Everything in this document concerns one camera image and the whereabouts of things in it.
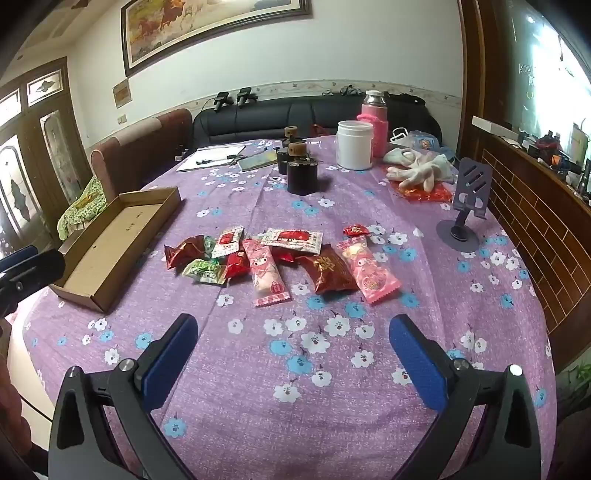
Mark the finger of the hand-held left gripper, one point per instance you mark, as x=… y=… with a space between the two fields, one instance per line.
x=37 y=272
x=18 y=258

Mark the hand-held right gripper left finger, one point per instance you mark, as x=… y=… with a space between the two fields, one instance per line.
x=173 y=360

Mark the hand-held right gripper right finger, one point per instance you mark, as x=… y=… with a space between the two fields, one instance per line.
x=415 y=360

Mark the shallow cardboard box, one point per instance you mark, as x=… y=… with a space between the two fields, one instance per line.
x=115 y=240

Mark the green olive snack packet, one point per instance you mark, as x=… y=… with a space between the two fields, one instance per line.
x=203 y=271

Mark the pink cartoon snack packet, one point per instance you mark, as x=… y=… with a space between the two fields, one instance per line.
x=265 y=277
x=369 y=274

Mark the dark red shiny candy packet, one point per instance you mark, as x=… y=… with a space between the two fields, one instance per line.
x=184 y=251

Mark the red cartoon snack packet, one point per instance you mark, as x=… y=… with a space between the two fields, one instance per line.
x=238 y=264

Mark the green white candy packet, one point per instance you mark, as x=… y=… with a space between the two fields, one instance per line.
x=209 y=243

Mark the large dark red snack packet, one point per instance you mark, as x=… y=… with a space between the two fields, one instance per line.
x=328 y=272

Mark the white red-label snack packet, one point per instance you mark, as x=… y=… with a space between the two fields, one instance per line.
x=227 y=241
x=291 y=240

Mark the red gold-emblem candy packet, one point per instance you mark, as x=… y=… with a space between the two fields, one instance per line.
x=354 y=230

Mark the small red candy packet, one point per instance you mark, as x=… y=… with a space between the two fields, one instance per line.
x=286 y=256

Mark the green floral cloth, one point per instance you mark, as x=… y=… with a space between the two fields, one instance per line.
x=85 y=207

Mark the wooden glass door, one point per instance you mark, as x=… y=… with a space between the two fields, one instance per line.
x=41 y=152

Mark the purple floral tablecloth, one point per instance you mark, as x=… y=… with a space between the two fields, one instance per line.
x=286 y=378

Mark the green plant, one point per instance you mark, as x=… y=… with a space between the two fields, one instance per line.
x=575 y=376

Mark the brown armchair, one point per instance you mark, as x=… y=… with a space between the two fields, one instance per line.
x=138 y=147

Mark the red foil packet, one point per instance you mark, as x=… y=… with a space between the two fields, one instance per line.
x=415 y=196

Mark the wooden sideboard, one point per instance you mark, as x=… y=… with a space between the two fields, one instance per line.
x=531 y=221

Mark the white glove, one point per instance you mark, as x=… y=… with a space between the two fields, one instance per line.
x=425 y=175
x=406 y=157

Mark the small black white gadget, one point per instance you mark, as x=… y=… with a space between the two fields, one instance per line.
x=181 y=153

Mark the grey phone stand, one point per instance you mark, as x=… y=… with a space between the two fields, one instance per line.
x=471 y=180

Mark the white paper pad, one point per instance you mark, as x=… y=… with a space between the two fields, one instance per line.
x=207 y=154

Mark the dark jar with cork top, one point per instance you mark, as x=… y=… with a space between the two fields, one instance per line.
x=302 y=177
x=285 y=161

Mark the green covered book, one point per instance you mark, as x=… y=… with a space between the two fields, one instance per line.
x=258 y=161

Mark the blue printed packet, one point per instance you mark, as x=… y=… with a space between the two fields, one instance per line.
x=422 y=140

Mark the white plastic jar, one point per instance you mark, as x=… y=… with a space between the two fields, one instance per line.
x=354 y=145

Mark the white plastic bag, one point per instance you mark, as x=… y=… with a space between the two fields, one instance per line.
x=401 y=136

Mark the pink thermos bottle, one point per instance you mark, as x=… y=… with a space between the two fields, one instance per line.
x=376 y=120

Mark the black clamp device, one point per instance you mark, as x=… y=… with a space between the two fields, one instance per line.
x=220 y=101
x=244 y=97

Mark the black leather sofa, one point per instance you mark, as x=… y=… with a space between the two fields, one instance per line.
x=258 y=120

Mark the black bag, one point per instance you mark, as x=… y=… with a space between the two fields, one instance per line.
x=404 y=100

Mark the framed painting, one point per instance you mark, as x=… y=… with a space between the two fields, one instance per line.
x=207 y=32

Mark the large glass panel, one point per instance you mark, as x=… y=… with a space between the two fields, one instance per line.
x=540 y=60

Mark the wall plaque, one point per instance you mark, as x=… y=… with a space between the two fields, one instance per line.
x=121 y=93

